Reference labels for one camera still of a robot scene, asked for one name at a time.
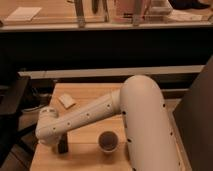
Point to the dark rectangular eraser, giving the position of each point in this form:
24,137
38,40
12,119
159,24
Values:
63,144

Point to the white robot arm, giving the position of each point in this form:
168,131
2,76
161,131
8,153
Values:
150,137

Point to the white paper cup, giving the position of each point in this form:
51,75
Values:
108,142

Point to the dark panel at right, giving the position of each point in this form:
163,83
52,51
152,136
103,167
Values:
194,119

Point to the white paper sheet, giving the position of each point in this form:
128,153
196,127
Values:
23,14

